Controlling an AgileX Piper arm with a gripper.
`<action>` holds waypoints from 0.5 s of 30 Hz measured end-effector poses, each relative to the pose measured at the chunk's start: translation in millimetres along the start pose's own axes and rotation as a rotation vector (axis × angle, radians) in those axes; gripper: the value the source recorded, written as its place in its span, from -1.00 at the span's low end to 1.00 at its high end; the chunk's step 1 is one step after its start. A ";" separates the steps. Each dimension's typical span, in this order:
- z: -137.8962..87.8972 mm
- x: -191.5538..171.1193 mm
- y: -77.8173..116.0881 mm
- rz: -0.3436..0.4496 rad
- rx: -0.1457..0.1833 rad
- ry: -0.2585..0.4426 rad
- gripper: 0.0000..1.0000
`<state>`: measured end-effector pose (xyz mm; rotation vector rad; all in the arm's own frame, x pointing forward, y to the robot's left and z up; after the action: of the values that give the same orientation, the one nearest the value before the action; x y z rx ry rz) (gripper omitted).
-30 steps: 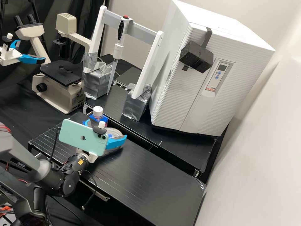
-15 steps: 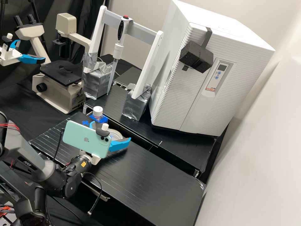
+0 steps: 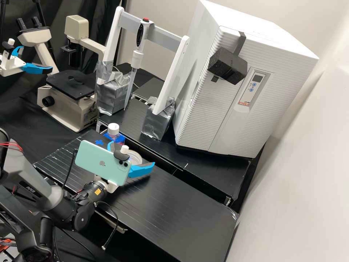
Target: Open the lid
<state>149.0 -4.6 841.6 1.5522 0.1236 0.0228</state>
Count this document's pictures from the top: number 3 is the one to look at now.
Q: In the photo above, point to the right wrist camera phone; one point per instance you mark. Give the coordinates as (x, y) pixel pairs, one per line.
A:
(101, 161)

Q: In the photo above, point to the pipette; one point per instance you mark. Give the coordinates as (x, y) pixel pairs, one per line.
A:
(142, 32)

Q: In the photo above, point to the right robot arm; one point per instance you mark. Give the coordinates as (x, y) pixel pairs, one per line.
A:
(30, 180)

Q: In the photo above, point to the incubator door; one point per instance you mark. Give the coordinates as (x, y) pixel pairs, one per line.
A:
(234, 114)

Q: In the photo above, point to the cream microscope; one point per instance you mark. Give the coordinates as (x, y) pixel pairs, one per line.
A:
(68, 101)

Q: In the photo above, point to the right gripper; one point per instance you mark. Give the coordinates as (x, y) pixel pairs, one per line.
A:
(112, 187)

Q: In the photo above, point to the white incubator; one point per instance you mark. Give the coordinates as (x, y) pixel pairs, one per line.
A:
(245, 16)

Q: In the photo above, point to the small bottle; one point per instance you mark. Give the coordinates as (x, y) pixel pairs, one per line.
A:
(114, 131)

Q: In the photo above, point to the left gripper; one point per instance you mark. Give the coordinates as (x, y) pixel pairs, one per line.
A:
(11, 65)

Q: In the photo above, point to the white pipette stand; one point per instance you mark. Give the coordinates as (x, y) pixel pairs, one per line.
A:
(171, 73)

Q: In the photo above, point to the blue bottle holder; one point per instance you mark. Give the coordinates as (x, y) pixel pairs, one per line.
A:
(121, 140)

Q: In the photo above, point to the petri dish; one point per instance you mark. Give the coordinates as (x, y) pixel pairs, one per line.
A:
(135, 157)

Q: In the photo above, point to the black platform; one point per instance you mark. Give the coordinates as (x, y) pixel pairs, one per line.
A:
(201, 169)
(169, 207)
(148, 87)

